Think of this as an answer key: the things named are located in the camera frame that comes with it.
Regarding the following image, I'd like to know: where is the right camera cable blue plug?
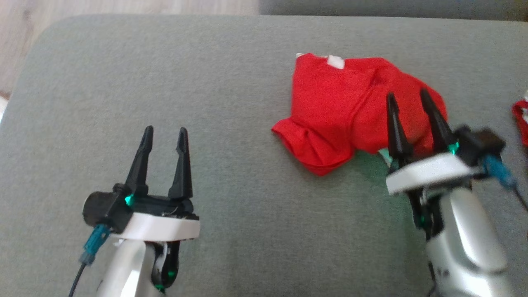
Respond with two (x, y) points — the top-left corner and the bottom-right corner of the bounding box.
(482, 154), (528, 213)

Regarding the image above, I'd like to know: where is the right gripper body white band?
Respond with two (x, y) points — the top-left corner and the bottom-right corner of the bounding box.
(386, 152), (483, 196)

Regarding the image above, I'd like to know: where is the red number 23 jersey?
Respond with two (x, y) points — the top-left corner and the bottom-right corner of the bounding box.
(271, 52), (448, 177)

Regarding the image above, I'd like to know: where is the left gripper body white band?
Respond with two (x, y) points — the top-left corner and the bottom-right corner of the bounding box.
(111, 194), (202, 243)

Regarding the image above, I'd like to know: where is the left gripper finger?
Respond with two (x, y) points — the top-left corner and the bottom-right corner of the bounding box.
(168, 127), (194, 201)
(124, 125), (154, 197)

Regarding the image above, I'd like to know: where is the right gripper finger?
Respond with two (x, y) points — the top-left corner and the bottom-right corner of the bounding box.
(386, 92), (415, 160)
(419, 87), (457, 153)

